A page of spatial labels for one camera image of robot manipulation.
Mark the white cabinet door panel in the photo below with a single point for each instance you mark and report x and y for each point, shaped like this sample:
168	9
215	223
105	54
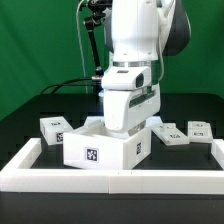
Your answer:
170	135

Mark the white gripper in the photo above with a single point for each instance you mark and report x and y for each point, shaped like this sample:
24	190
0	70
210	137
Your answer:
123	110

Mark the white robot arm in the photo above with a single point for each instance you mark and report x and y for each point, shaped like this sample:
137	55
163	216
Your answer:
142	32

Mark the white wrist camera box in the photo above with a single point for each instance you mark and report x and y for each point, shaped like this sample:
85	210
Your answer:
126	78

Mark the white cabinet body box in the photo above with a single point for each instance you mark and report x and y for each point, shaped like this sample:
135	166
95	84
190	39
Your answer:
92	146

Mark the white U-shaped border frame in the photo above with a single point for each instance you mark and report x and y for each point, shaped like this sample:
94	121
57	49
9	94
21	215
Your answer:
19	176

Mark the small white tagged block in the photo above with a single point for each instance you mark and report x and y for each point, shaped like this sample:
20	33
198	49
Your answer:
53	128

